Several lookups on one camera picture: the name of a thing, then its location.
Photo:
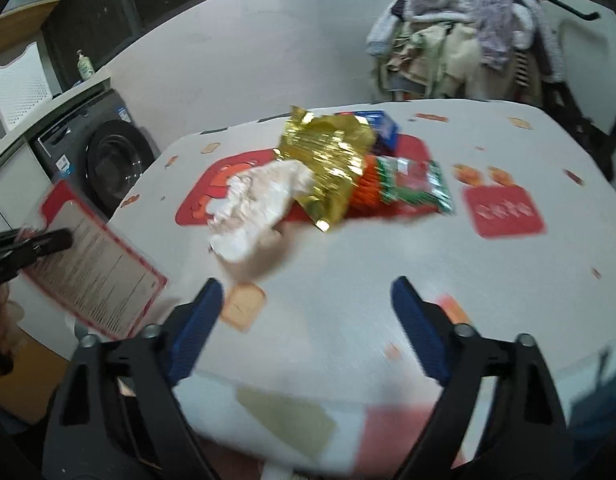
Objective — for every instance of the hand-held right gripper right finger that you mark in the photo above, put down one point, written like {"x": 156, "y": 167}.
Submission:
{"x": 420, "y": 332}

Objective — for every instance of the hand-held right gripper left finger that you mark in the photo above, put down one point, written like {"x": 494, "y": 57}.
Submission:
{"x": 195, "y": 332}

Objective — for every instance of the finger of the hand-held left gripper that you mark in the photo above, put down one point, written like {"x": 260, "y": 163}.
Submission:
{"x": 48, "y": 242}

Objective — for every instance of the clear red-edged plastic package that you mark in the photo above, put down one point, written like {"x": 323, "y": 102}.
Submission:
{"x": 103, "y": 270}

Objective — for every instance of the white tissue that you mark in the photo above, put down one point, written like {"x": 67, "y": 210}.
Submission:
{"x": 253, "y": 210}

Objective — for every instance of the white counter cabinet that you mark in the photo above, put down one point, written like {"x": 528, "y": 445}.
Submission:
{"x": 13, "y": 180}

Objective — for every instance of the grey washing machine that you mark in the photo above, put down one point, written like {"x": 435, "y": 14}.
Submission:
{"x": 113, "y": 160}

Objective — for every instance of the green candy wrapper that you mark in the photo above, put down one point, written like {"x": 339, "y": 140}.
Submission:
{"x": 417, "y": 185}

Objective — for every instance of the white laundry basket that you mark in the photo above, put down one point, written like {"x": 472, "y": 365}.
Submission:
{"x": 18, "y": 90}

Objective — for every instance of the hand soap pump bottle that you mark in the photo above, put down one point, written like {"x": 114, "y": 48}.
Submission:
{"x": 85, "y": 67}

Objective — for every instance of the gold foil bag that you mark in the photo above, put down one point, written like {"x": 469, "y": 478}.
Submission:
{"x": 328, "y": 160}

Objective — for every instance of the blue cloth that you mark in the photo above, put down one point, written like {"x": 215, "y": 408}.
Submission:
{"x": 600, "y": 420}

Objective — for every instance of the blue cardboard box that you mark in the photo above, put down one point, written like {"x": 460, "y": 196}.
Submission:
{"x": 385, "y": 127}

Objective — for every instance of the black exercise bike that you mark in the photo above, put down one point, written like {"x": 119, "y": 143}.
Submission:
{"x": 587, "y": 130}

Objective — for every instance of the pile of clothes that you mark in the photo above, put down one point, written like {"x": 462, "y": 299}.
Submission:
{"x": 437, "y": 45}

